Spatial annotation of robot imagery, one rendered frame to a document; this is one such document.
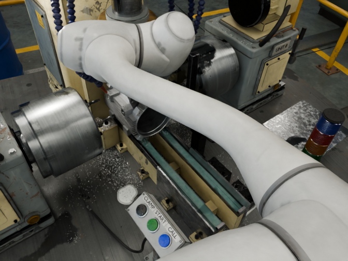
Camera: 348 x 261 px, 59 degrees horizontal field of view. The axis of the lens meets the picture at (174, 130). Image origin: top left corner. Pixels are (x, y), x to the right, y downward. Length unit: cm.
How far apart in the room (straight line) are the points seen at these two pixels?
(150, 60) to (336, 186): 47
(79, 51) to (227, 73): 70
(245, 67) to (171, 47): 66
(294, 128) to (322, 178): 96
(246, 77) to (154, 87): 83
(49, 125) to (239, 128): 62
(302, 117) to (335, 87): 198
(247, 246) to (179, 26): 49
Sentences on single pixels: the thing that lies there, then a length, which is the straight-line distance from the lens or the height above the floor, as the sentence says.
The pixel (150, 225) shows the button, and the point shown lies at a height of 107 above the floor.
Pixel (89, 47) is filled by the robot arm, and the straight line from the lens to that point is 63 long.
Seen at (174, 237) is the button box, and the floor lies 108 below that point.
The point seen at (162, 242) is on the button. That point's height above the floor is 107.
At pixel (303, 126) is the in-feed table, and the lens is 135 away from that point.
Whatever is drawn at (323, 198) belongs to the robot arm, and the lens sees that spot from 36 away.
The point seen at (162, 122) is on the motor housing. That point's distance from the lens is 117.
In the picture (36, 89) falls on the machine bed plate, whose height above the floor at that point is 80.
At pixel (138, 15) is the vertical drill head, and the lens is 97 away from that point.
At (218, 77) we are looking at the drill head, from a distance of 119.
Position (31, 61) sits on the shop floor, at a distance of 340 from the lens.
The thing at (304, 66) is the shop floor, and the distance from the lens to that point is 351.
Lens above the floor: 179
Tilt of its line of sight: 46 degrees down
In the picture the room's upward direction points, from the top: 4 degrees clockwise
